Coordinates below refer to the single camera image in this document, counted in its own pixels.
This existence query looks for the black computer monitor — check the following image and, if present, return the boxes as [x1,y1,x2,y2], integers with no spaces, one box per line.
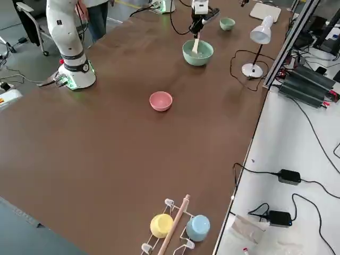
[312,14,340,56]

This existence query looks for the white box yellow label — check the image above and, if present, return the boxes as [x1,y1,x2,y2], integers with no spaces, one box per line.
[0,89,22,112]

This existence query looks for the yellow cup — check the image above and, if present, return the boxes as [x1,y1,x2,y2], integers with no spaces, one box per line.
[150,214,175,239]

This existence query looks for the clear plastic bag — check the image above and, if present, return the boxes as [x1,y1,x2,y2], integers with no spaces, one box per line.
[227,214,267,245]

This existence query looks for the pink bowl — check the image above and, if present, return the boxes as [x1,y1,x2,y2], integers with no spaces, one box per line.
[149,91,173,113]

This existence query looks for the small green bowl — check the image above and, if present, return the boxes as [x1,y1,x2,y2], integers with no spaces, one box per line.
[219,17,236,31]

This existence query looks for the aluminium frame post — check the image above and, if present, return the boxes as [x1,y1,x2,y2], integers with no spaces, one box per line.
[262,0,324,90]

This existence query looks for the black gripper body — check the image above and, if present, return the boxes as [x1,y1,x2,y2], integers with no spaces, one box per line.
[191,13,207,27]

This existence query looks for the office chair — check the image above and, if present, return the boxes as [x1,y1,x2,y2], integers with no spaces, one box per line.
[14,0,51,56]

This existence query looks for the cream spoon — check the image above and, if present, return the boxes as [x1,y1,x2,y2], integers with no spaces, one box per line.
[191,33,202,56]

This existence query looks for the black jacket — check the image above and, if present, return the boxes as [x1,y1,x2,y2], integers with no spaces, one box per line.
[20,2,40,45]

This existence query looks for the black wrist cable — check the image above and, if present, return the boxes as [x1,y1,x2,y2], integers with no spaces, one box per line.
[169,6,194,35]

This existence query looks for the green circuit board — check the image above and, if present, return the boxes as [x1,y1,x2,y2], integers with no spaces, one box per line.
[52,73,71,88]
[149,0,163,13]

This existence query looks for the black power supply box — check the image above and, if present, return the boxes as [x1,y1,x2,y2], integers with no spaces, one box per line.
[278,79,327,108]
[291,64,336,92]

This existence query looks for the large green bowl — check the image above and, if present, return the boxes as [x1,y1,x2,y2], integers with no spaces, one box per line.
[182,39,215,67]

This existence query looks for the black power adapter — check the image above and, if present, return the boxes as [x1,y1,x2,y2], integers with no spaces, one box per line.
[267,210,292,227]
[278,168,302,186]

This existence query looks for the white desk lamp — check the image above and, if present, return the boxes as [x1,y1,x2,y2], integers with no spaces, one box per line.
[241,15,274,79]

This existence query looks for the blue cup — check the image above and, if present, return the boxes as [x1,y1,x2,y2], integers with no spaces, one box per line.
[185,214,211,242]

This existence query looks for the wooden rod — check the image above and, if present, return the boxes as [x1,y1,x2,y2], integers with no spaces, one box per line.
[156,193,191,255]

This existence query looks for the white wire rack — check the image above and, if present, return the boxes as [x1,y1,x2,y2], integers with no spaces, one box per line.
[140,198,197,255]

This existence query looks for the black lamp cable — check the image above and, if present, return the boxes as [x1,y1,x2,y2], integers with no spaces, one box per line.
[229,49,276,92]

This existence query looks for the clear glass beads pile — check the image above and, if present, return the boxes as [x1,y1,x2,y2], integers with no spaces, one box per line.
[185,44,211,59]

